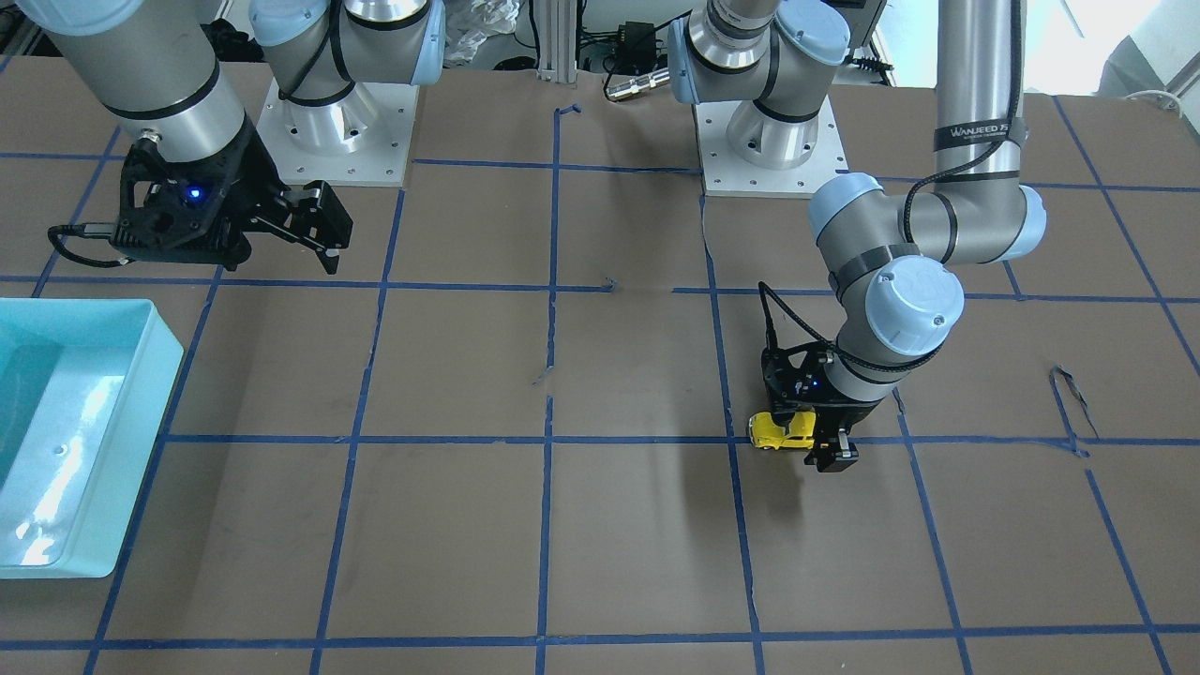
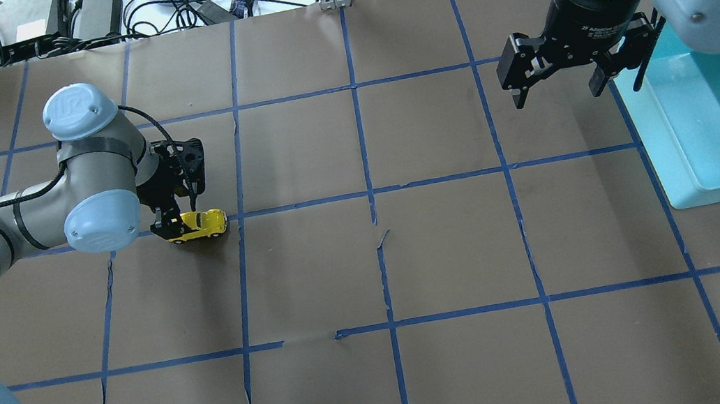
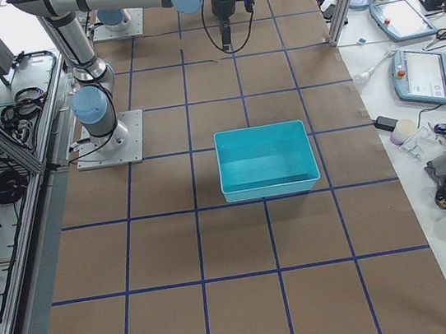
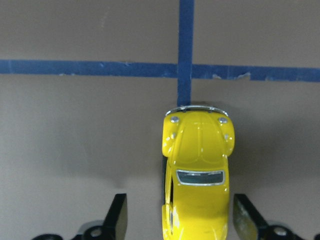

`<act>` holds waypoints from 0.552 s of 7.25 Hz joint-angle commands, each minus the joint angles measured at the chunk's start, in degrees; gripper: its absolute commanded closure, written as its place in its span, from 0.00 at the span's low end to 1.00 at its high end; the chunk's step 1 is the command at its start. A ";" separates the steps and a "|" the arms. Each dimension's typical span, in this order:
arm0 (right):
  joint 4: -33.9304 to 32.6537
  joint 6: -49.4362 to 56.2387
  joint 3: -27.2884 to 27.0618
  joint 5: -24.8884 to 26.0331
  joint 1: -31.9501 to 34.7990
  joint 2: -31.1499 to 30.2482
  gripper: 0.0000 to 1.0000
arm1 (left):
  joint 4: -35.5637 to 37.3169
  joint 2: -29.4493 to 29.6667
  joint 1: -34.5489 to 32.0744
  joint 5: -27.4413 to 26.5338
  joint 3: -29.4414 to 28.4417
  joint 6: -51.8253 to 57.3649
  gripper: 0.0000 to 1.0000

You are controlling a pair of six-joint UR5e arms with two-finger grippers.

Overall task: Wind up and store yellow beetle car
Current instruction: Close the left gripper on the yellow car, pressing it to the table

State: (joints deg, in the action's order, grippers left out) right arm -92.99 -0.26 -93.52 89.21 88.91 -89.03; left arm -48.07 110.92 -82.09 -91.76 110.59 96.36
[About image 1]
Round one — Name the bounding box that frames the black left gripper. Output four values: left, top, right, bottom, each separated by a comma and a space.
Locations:
804, 380, 881, 472

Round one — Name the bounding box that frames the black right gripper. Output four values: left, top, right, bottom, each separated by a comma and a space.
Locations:
224, 121, 354, 275

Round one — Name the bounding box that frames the yellow beetle toy car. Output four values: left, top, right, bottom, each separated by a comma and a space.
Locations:
746, 411, 816, 452

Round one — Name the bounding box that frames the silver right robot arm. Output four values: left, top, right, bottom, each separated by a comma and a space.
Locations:
19, 1, 446, 275

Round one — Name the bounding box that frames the teal plastic storage bin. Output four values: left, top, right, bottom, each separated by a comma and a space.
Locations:
1, 298, 184, 579

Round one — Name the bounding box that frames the black power adapter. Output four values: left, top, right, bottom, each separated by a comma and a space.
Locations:
614, 22, 656, 62

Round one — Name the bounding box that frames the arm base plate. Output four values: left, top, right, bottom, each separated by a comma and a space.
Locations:
257, 82, 421, 189
692, 98, 848, 201

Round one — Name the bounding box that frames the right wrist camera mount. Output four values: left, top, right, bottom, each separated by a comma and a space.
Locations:
109, 133, 251, 271

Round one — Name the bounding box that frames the aluminium frame post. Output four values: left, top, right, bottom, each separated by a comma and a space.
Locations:
529, 1, 582, 86

